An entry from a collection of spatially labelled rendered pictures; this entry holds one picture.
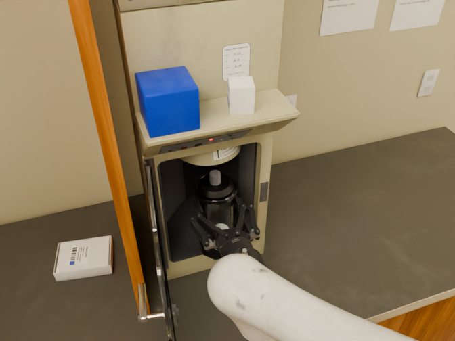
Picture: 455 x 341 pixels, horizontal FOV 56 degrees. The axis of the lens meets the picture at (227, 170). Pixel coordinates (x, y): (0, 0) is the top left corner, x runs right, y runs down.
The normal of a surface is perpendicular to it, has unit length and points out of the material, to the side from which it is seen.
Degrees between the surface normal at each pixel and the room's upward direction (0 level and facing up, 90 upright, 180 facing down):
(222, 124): 0
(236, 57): 90
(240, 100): 90
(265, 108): 0
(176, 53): 90
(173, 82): 0
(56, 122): 90
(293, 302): 14
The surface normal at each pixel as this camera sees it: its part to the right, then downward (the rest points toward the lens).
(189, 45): 0.33, 0.59
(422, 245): 0.00, -0.78
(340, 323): -0.19, -0.88
